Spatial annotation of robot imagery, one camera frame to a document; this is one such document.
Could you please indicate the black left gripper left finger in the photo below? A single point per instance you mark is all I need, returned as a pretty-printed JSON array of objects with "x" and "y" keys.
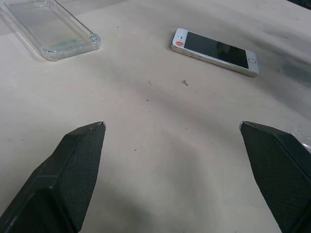
[{"x": 63, "y": 179}]

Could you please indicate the small metal scrap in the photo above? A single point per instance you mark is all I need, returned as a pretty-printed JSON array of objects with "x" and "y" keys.
[{"x": 185, "y": 82}]

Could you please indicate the clear plastic phone case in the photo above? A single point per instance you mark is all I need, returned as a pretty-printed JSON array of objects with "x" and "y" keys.
[{"x": 48, "y": 24}]

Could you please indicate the black rectangular bar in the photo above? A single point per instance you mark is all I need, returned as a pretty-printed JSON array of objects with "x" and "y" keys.
[{"x": 213, "y": 49}]

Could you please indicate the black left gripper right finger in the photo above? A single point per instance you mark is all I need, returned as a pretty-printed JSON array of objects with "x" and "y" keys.
[{"x": 281, "y": 174}]

